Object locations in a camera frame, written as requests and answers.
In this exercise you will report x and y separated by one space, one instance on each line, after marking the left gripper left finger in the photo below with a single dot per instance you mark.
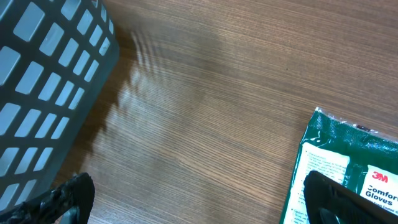
70 202

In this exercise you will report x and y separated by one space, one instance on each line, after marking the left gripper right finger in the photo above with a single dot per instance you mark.
327 201

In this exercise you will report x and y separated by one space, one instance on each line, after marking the green white wipes packet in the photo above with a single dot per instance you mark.
362 160

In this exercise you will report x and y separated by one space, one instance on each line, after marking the grey plastic mesh basket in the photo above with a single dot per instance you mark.
55 58

